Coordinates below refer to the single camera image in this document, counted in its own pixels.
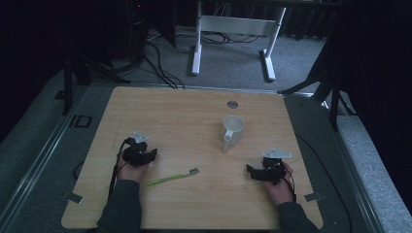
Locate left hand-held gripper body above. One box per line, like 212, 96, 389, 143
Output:
121, 130, 154, 169

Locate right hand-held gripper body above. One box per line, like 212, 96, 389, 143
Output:
260, 148, 292, 186

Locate green toothbrush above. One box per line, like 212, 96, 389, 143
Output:
144, 167, 200, 187

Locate white cup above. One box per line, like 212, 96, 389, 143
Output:
221, 115, 246, 154

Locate person's left hand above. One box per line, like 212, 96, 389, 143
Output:
117, 156, 151, 184

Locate person's right hand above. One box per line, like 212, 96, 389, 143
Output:
262, 162, 294, 208

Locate grey tape strip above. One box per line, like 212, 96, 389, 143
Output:
303, 192, 324, 203
62, 190, 85, 205

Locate black metal stand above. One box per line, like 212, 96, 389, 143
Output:
53, 48, 131, 117
277, 32, 358, 131

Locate dark computer tower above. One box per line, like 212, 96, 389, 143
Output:
125, 0, 151, 62

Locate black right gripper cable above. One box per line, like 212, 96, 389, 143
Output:
281, 163, 297, 204

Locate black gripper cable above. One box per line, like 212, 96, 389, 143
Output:
281, 163, 297, 204
108, 138, 131, 199

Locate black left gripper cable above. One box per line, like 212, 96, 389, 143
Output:
108, 138, 131, 199

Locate thin black floor cable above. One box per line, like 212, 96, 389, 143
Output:
294, 133, 355, 233

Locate black square frame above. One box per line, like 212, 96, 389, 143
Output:
68, 114, 93, 129

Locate black floor cables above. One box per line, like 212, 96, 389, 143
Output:
142, 30, 261, 90

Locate white metal desk frame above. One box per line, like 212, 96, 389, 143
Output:
190, 0, 288, 83

